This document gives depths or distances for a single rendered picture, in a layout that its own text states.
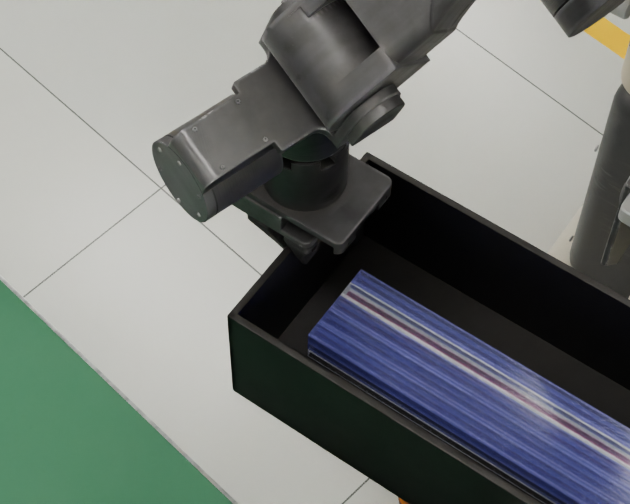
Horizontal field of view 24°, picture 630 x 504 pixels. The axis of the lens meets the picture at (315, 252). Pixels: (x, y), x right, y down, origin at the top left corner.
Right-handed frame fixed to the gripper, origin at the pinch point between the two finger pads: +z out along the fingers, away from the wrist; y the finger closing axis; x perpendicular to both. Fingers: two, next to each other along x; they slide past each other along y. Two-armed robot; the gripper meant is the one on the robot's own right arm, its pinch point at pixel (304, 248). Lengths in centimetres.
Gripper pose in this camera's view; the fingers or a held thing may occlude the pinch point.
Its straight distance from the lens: 105.3
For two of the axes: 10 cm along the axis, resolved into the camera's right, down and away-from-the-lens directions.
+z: -0.1, 5.3, 8.5
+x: 5.7, -6.9, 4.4
